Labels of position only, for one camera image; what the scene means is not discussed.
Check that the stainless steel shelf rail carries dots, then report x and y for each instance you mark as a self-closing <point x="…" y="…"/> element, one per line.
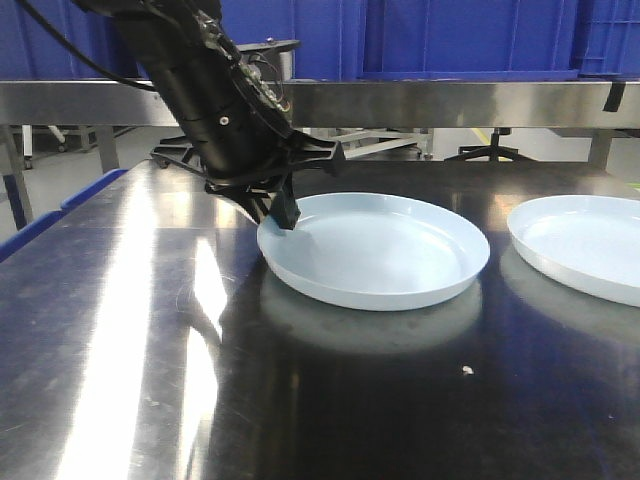
<point x="398" y="104"/>

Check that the steel shelf leg left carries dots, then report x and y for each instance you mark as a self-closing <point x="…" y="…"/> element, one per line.
<point x="14" y="182"/>

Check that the white metal frame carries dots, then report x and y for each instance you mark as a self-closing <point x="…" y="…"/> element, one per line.
<point x="380" y="144"/>

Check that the black tape strip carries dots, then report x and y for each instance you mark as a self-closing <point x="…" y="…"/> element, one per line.
<point x="614" y="97"/>

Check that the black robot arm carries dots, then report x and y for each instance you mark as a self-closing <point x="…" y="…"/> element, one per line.
<point x="239" y="140"/>

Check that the blue plastic crate left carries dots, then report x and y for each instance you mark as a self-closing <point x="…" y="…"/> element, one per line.
<point x="328" y="33"/>

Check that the light blue plate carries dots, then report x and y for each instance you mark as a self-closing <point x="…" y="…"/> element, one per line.
<point x="375" y="252"/>
<point x="587" y="242"/>

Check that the black office chair base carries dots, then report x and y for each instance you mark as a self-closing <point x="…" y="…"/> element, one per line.
<point x="492" y="150"/>

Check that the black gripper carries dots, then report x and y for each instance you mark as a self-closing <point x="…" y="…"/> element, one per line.
<point x="267" y="166"/>

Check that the blue plastic crate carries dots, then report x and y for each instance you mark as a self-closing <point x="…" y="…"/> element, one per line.
<point x="328" y="33"/>
<point x="500" y="40"/>

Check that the blue plastic crate right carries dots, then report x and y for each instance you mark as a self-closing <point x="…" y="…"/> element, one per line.
<point x="500" y="40"/>

